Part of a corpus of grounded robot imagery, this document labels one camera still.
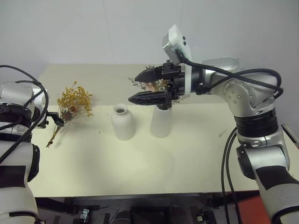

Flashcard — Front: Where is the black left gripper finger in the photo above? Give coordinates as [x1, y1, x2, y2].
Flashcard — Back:
[46, 112, 64, 128]

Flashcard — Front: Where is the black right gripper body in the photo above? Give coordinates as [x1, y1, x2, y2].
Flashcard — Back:
[160, 59, 187, 110]

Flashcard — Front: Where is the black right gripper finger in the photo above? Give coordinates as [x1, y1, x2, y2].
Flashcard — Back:
[135, 65, 164, 83]
[128, 91, 167, 107]

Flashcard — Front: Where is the yellow dried flower bouquet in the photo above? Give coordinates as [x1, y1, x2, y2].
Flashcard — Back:
[45, 80, 93, 148]

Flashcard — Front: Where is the pink brown dried flower bouquet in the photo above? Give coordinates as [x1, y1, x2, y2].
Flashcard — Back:
[128, 65, 187, 110]

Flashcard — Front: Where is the white tall tapered vase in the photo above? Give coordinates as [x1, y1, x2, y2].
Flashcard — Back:
[149, 104, 174, 139]

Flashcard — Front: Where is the white bottle-shaped vase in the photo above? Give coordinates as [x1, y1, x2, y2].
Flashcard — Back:
[110, 104, 136, 141]

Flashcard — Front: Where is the dark rounded shape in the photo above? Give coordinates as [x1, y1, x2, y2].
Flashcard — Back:
[114, 210, 134, 224]

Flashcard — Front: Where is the red panel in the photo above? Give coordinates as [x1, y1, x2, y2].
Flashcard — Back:
[233, 194, 264, 224]

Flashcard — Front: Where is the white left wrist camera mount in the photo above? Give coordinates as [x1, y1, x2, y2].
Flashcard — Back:
[32, 88, 49, 128]

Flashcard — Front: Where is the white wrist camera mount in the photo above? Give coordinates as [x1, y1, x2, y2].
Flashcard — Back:
[32, 88, 49, 128]
[162, 23, 194, 99]

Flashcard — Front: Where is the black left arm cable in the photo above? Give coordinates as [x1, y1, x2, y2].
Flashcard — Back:
[0, 64, 50, 164]

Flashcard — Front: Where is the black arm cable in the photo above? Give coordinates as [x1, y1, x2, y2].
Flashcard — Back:
[0, 64, 50, 164]
[175, 48, 285, 103]

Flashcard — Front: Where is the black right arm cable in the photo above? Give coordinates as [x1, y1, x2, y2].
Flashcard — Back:
[175, 48, 285, 103]

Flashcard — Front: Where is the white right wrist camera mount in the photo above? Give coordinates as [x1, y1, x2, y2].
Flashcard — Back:
[162, 23, 194, 99]

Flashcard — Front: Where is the black under-table frame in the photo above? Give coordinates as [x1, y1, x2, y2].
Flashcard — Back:
[34, 190, 259, 224]

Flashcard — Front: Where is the black hanging cable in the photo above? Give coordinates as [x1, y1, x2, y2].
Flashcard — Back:
[221, 127, 238, 224]
[227, 132, 239, 224]

